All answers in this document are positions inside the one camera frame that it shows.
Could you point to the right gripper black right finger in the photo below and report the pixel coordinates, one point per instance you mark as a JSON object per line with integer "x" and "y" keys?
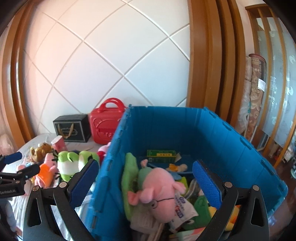
{"x": 251, "y": 222}

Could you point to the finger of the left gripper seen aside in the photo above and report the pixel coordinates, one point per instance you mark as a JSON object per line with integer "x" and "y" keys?
{"x": 22, "y": 175}

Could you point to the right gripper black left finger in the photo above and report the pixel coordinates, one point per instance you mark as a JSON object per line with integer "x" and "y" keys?
{"x": 40, "y": 223}

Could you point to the pig plush orange dress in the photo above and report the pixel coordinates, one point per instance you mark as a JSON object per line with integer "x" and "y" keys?
{"x": 47, "y": 171}

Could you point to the brown teddy bear plush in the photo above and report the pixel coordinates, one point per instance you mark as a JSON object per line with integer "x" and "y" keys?
{"x": 38, "y": 154}

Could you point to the pink white bottle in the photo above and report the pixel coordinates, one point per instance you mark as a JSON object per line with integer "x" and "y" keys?
{"x": 58, "y": 144}

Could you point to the green frog plush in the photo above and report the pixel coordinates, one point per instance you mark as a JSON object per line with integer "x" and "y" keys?
{"x": 70, "y": 163}

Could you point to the white wet wipes pack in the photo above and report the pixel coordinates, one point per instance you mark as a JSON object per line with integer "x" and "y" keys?
{"x": 184, "y": 211}

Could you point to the black gift box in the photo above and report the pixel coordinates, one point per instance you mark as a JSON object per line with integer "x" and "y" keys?
{"x": 73, "y": 128}

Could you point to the pig plush red dress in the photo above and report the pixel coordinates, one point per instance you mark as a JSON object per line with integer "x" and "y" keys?
{"x": 102, "y": 151}

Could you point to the red bear mini suitcase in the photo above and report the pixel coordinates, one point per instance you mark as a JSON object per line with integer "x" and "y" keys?
{"x": 105, "y": 119}

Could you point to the pink pig plush glasses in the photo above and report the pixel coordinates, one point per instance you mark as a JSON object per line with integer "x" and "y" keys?
{"x": 156, "y": 188}

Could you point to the blue plastic storage crate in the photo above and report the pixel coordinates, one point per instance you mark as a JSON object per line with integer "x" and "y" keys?
{"x": 195, "y": 133}

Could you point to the green rectangular box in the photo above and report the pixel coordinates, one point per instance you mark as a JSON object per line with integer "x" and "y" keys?
{"x": 161, "y": 156}

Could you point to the rolled patterned carpet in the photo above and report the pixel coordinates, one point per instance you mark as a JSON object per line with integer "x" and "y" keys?
{"x": 253, "y": 91}

